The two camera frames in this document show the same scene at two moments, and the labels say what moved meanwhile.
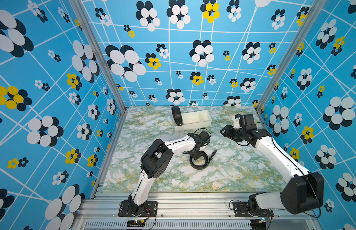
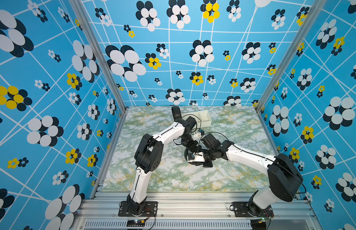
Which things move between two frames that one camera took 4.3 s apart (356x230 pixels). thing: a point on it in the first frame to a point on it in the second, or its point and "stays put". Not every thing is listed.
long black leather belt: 177,115 stays put
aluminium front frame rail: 188,211 stays put
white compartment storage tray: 194,120 stays put
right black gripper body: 238,134 to 208,157
